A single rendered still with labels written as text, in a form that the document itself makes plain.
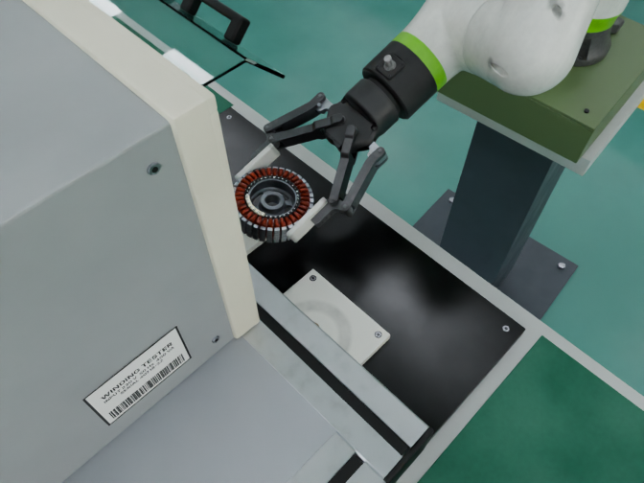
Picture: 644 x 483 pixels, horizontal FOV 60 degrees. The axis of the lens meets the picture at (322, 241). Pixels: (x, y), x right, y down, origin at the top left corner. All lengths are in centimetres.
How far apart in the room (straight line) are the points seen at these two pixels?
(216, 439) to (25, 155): 21
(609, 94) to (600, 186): 108
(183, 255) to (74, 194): 8
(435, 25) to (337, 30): 185
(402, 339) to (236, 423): 44
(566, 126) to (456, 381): 50
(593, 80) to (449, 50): 41
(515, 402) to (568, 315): 103
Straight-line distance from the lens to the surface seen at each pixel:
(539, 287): 181
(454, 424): 78
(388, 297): 81
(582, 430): 82
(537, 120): 107
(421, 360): 77
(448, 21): 77
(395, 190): 195
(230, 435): 38
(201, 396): 39
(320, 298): 79
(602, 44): 116
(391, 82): 75
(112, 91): 26
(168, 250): 28
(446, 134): 216
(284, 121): 80
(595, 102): 108
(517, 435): 79
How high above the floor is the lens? 147
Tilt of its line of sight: 55 degrees down
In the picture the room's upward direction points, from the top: straight up
